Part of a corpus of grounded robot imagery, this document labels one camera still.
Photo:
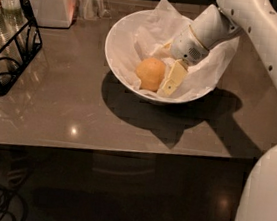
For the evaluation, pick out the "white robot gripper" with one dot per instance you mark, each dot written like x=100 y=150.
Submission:
x=185 y=48

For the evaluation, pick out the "orange fruit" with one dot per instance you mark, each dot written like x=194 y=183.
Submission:
x=151 y=72

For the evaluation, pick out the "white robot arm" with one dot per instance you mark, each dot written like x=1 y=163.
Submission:
x=258 y=19

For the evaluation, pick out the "white ceramic bowl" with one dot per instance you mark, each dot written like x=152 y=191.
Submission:
x=119 y=49

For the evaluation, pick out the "white crumpled paper sheet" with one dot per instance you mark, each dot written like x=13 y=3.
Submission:
x=148 y=33

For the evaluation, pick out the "clear acrylic stand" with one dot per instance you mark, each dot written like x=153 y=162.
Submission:
x=93 y=9

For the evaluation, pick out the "white napkin box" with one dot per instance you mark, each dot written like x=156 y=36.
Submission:
x=53 y=13

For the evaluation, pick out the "black wire rack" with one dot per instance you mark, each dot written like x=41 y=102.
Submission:
x=14 y=70

